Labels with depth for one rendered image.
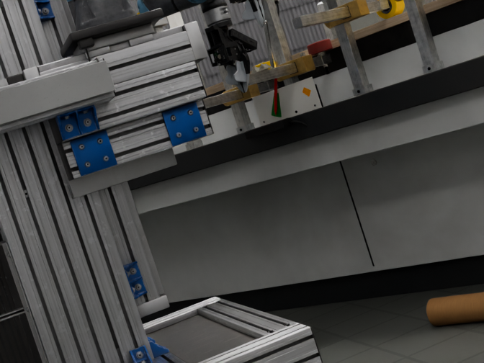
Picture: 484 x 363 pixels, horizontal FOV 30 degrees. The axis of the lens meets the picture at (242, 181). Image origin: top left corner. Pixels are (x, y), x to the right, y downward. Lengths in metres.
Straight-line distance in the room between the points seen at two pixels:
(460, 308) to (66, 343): 1.08
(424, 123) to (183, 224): 1.35
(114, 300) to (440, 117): 1.07
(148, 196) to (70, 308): 1.28
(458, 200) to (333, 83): 0.57
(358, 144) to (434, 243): 0.44
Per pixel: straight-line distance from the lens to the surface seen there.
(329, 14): 2.65
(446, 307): 2.62
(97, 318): 2.31
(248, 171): 3.12
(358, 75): 2.76
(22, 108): 1.98
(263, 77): 2.74
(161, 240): 3.82
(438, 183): 2.95
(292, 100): 2.91
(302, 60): 2.85
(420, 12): 2.63
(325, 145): 2.90
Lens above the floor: 0.72
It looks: 3 degrees down
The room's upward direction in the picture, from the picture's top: 18 degrees counter-clockwise
